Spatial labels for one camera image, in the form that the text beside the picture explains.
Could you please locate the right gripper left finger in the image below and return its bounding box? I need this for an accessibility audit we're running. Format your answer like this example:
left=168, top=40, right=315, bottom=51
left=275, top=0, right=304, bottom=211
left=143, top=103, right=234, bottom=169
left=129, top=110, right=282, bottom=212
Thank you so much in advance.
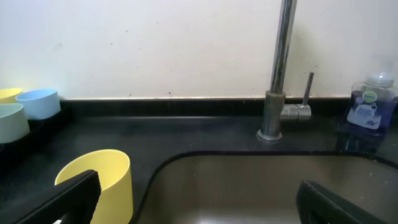
left=0, top=169, right=102, bottom=224

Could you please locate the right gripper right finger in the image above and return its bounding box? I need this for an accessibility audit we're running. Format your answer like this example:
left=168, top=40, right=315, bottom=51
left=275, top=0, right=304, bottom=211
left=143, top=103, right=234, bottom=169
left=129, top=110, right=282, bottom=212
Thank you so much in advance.
left=295, top=179, right=391, bottom=224

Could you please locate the yellow cup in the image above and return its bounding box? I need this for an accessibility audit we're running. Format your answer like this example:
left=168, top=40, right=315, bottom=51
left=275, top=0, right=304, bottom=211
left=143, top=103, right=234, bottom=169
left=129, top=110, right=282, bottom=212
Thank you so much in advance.
left=0, top=88, right=24, bottom=105
left=54, top=149, right=134, bottom=224

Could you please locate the black tray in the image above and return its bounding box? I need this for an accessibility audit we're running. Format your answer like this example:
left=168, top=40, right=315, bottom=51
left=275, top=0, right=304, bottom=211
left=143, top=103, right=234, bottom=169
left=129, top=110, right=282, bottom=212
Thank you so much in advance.
left=0, top=105, right=74, bottom=175

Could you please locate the steel sink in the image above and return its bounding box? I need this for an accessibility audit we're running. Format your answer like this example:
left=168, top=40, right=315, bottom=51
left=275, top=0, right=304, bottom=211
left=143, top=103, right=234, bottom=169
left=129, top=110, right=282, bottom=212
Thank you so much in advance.
left=133, top=151, right=398, bottom=224

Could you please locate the green cup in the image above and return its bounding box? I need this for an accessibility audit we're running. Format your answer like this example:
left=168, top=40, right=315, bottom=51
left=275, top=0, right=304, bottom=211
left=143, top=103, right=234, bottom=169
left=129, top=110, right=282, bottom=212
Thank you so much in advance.
left=0, top=103, right=31, bottom=144

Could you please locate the blue cup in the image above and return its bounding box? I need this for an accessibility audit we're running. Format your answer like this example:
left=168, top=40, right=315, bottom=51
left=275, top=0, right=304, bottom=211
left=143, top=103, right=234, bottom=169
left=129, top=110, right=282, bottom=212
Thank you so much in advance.
left=15, top=88, right=62, bottom=121

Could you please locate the steel tap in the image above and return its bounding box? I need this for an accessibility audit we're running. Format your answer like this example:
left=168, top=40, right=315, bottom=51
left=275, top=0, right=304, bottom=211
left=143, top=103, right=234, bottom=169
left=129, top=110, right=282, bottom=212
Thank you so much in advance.
left=256, top=0, right=315, bottom=142

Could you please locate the blue soap bottle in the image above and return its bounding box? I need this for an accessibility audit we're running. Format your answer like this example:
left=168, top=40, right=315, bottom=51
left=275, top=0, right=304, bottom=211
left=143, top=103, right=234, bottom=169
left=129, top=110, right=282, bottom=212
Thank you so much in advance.
left=345, top=54, right=398, bottom=138

